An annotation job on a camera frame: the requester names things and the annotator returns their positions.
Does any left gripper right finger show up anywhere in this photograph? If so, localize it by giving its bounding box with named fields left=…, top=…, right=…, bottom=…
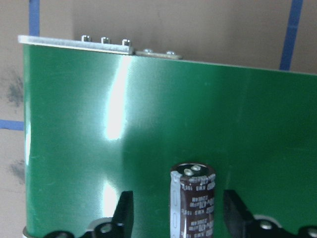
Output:
left=223, top=189, right=317, bottom=238

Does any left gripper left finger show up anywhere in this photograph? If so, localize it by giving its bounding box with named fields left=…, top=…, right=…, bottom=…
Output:
left=44, top=190, right=134, bottom=238

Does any dark brown cylindrical capacitor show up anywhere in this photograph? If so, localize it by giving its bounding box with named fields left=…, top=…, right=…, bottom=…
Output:
left=170, top=163, right=215, bottom=238

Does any green conveyor belt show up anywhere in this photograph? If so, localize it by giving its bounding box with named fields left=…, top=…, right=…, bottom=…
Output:
left=18, top=36, right=317, bottom=238

